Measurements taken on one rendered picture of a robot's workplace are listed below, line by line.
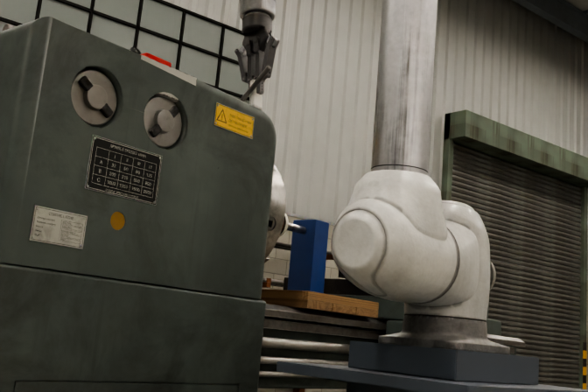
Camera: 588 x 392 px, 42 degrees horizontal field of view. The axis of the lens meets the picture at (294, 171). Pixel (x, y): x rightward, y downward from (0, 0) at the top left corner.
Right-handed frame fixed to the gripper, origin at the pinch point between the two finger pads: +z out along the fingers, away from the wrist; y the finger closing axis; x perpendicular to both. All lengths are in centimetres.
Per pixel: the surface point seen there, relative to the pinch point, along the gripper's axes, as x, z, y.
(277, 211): -2.2, 29.0, -5.3
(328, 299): -21, 47, -6
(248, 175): 19.4, 27.0, -15.8
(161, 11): -433, -380, 556
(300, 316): -12, 52, -4
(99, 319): 51, 57, -13
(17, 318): 65, 58, -13
